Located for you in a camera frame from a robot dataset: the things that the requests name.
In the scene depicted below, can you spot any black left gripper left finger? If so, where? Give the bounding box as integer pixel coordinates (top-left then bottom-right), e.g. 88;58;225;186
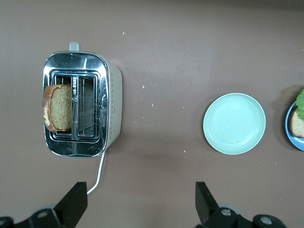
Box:
16;181;88;228

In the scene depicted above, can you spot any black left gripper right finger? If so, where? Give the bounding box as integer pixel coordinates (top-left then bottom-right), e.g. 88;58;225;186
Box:
195;181;252;228

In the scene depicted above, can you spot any brown bread slice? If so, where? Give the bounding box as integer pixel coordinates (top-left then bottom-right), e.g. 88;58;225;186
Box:
42;84;73;132
289;106;304;139

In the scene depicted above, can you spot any green lettuce leaf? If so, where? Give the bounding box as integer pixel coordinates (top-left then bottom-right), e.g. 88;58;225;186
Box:
295;88;304;120

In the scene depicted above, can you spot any light green plate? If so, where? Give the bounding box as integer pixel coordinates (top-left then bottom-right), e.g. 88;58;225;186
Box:
203;92;266;156

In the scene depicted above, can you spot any blue plate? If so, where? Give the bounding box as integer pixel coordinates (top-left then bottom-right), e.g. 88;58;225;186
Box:
284;104;304;152

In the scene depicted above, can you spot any beige chrome toaster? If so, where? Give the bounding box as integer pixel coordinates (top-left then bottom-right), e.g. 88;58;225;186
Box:
42;42;123;159

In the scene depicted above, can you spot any white toaster power cable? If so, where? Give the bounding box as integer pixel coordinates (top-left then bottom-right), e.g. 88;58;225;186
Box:
87;151;106;195

